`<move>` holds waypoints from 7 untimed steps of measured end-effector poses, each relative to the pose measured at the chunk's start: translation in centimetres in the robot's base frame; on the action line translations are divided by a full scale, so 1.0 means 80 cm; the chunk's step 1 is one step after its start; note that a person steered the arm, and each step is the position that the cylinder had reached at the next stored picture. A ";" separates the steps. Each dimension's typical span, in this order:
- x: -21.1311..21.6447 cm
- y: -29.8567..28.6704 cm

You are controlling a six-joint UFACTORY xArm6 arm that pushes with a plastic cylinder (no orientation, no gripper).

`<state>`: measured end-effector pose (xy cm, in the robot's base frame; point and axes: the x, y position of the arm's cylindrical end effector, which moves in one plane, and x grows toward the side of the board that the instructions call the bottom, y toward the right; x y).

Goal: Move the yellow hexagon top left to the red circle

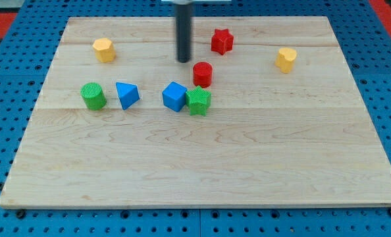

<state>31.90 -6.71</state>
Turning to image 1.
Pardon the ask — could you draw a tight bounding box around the yellow hexagon block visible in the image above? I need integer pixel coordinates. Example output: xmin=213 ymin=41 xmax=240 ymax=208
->
xmin=92 ymin=38 xmax=116 ymax=63

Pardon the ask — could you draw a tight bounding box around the green star block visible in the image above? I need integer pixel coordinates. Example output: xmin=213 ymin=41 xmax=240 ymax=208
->
xmin=186 ymin=86 xmax=211 ymax=116

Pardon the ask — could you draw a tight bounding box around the blue cube block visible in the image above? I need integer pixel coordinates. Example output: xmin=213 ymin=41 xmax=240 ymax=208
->
xmin=162 ymin=82 xmax=188 ymax=112

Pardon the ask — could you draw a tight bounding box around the red cylinder block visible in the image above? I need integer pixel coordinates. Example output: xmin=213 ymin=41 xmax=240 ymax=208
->
xmin=193 ymin=62 xmax=213 ymax=88

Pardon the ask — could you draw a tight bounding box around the wooden board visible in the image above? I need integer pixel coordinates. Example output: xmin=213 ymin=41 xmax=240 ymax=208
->
xmin=0 ymin=16 xmax=391 ymax=209

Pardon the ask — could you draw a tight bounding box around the blue triangle block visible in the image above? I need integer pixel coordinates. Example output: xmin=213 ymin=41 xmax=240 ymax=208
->
xmin=116 ymin=82 xmax=140 ymax=110

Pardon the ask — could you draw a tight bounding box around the red star block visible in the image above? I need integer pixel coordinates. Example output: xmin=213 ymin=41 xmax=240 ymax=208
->
xmin=211 ymin=28 xmax=234 ymax=55

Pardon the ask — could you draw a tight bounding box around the green cylinder block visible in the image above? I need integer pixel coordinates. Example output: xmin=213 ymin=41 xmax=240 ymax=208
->
xmin=80 ymin=82 xmax=107 ymax=111

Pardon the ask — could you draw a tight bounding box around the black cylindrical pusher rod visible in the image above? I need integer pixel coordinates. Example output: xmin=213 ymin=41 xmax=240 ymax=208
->
xmin=175 ymin=1 xmax=192 ymax=63

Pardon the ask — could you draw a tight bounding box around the yellow heart block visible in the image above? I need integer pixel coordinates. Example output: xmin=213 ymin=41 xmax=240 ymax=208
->
xmin=274 ymin=47 xmax=298 ymax=74

